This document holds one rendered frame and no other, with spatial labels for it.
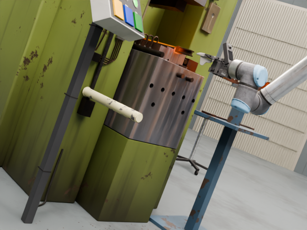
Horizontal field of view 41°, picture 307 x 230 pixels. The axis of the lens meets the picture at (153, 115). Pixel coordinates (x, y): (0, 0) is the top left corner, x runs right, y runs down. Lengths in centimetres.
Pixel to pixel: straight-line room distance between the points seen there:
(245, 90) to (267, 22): 841
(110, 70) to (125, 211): 78
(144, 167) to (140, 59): 59
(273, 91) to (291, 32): 821
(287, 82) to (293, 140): 792
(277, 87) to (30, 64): 136
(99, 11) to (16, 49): 99
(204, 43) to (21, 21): 111
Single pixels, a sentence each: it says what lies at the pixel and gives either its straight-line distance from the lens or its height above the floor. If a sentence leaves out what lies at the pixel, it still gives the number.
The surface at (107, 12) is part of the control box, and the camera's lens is 161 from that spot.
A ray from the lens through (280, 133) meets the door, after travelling 986.
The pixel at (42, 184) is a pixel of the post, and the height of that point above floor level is 19.
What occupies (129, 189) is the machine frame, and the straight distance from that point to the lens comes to 227.
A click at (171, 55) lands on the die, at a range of 223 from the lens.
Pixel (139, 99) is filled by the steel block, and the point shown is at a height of 67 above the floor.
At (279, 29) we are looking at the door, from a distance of 1017.
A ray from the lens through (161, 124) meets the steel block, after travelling 223.
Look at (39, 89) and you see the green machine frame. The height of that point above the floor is 52.
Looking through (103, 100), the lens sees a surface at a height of 62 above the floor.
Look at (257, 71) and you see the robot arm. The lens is 185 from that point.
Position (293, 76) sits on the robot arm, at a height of 103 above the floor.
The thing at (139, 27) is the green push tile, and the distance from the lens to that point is 183.
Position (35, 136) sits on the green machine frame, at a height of 29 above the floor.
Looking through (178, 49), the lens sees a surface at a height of 100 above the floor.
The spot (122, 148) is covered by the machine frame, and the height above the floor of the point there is 41.
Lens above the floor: 79
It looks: 4 degrees down
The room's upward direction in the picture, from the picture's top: 21 degrees clockwise
